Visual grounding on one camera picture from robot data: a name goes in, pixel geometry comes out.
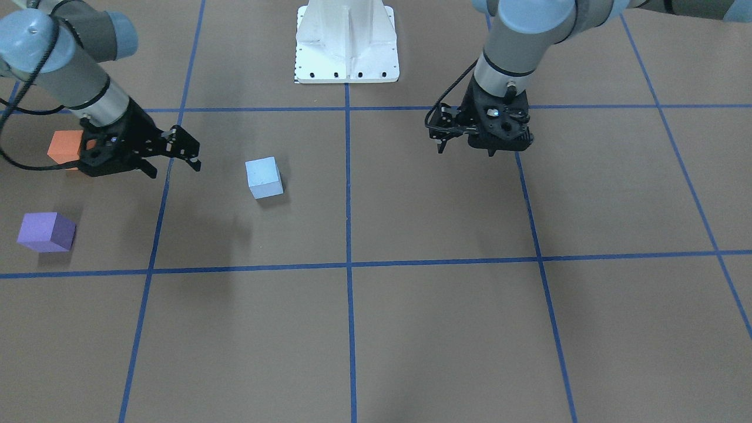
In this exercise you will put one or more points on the light blue foam block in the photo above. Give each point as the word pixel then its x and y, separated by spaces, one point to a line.
pixel 264 178

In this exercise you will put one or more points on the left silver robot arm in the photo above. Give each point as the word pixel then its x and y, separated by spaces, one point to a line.
pixel 522 32

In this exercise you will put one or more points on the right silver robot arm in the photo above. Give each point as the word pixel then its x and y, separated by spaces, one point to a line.
pixel 59 46

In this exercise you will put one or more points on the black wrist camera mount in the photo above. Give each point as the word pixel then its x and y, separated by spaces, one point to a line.
pixel 185 147
pixel 445 122

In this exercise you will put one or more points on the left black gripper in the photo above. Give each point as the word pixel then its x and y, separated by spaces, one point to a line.
pixel 472 106

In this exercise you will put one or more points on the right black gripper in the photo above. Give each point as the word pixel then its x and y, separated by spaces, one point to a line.
pixel 139 130

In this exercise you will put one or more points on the orange foam block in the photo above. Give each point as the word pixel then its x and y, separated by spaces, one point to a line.
pixel 66 147

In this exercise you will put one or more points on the purple foam block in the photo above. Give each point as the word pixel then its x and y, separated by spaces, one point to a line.
pixel 47 232

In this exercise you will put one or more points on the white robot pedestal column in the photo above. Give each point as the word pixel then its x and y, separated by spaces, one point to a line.
pixel 346 42

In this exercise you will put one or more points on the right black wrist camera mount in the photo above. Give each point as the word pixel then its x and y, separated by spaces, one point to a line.
pixel 185 147

